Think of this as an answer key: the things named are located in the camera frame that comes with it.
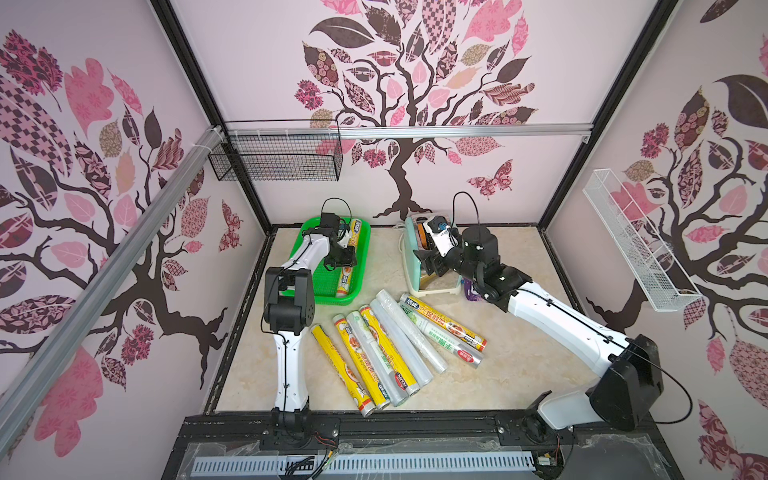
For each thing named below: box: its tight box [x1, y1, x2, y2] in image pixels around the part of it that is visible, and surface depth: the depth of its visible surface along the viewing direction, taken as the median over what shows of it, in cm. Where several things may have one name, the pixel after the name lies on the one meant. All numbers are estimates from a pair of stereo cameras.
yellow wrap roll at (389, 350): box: [358, 305, 420, 396], surface depth 86 cm
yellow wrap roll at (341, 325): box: [332, 314, 391, 411], surface depth 85 cm
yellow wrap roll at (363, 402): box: [310, 324, 376, 418], surface depth 81 cm
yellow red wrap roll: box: [400, 293, 488, 352], surface depth 91 cm
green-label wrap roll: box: [399, 301, 484, 368], surface depth 89 cm
